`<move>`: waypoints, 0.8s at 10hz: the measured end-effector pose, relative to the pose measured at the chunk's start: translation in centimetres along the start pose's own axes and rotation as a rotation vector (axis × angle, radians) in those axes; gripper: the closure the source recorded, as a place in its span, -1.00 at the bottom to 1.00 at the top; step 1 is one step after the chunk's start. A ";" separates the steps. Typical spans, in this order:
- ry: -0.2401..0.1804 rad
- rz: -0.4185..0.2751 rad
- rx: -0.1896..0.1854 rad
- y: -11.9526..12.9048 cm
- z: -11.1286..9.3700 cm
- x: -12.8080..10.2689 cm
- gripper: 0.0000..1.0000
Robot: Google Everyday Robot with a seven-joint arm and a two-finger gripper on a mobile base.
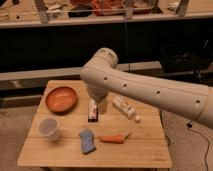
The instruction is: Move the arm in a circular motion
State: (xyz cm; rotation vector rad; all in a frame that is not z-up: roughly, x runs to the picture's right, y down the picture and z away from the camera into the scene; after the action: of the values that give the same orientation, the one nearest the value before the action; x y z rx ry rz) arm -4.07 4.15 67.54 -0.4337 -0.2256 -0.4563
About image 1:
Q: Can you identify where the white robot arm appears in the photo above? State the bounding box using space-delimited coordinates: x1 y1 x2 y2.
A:
80 48 213 129

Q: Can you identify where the small snack box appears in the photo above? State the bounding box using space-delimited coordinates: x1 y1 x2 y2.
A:
88 99 98 122

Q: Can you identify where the white plastic bottle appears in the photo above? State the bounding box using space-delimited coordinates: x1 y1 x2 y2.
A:
112 96 141 123

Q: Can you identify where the orange carrot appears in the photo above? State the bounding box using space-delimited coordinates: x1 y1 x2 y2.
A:
99 133 130 144

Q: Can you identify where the blue sponge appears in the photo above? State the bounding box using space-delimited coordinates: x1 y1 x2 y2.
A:
79 130 96 154

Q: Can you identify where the wooden table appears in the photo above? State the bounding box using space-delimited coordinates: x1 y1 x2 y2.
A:
17 80 172 168

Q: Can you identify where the orange wooden bowl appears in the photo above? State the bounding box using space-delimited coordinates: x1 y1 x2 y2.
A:
45 86 77 113

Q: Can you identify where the white plastic cup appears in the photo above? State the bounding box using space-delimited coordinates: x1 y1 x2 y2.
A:
38 118 60 141

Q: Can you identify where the orange object on shelf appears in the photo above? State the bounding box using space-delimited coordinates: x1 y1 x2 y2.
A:
91 0 123 16

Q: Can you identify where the long wooden shelf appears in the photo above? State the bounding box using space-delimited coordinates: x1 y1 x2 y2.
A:
0 0 213 29

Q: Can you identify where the black cable on floor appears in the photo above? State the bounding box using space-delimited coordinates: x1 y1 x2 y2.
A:
186 120 213 171

